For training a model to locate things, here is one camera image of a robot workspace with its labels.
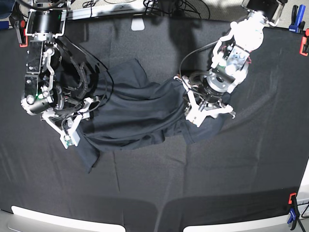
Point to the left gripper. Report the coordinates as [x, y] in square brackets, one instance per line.
[202, 102]

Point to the dark grey t-shirt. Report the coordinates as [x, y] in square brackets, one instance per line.
[136, 113]

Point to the black table cloth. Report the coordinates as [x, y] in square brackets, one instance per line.
[246, 172]

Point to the blue clamp far right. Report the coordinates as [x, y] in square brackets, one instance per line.
[297, 23]

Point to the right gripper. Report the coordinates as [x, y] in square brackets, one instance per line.
[66, 126]

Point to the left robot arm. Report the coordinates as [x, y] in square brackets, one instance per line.
[229, 62]

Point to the red black clamp far left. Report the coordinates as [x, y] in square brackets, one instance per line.
[20, 27]

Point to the red blue clamp near right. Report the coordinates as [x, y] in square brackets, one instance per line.
[294, 218]

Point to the red clamp far right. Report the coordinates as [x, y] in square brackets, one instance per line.
[304, 46]

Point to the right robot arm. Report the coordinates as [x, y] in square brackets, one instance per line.
[62, 107]

